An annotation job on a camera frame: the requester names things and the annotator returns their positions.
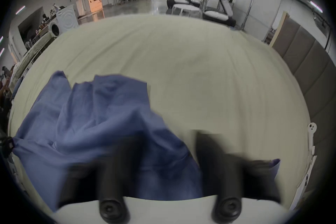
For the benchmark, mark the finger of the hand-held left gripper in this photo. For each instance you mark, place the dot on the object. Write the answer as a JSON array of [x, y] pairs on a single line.
[[7, 143]]

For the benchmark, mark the white washing machine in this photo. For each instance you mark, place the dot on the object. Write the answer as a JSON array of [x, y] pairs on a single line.
[[65, 19]]

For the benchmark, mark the brown padded headboard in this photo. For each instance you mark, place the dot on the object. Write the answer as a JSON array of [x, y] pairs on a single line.
[[309, 60]]

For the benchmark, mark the bed with beige sheet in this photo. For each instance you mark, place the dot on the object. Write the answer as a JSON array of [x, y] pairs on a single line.
[[196, 65]]

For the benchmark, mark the round white table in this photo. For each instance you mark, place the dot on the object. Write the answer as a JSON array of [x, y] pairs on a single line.
[[186, 9]]

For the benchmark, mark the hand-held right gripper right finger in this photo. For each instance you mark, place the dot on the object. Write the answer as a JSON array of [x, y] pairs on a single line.
[[217, 170]]

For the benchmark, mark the long covered table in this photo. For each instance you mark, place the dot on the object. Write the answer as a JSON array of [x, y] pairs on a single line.
[[36, 48]]

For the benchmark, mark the pale wooden board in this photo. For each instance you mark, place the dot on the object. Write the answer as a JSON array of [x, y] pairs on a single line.
[[278, 28]]

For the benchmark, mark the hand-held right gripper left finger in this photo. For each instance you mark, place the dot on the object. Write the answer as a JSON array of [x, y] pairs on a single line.
[[115, 181]]

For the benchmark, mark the blue shirt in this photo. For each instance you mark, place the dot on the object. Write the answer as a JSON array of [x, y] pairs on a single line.
[[91, 123]]

